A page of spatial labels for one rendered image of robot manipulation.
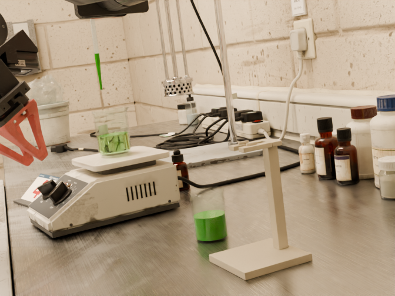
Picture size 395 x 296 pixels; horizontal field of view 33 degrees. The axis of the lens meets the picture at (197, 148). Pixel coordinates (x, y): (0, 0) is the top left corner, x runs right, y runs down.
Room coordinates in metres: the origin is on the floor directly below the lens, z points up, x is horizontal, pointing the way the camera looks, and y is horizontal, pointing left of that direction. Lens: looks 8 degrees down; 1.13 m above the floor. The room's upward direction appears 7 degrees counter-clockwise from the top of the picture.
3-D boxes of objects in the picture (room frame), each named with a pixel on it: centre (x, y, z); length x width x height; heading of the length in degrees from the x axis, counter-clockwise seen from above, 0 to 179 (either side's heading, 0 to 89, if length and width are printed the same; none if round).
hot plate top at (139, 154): (0.98, 0.12, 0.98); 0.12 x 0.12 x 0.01; 27
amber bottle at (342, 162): (0.98, -0.22, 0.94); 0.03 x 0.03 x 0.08
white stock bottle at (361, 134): (1.01, -0.26, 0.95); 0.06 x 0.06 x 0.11
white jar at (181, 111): (2.11, 0.02, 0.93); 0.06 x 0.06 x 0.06
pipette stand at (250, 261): (0.67, -0.05, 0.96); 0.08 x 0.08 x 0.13; 24
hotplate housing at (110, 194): (0.97, 0.14, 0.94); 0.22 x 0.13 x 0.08; 117
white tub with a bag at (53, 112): (2.03, 0.44, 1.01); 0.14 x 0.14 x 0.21
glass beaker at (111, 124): (0.98, 0.12, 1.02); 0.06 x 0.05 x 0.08; 69
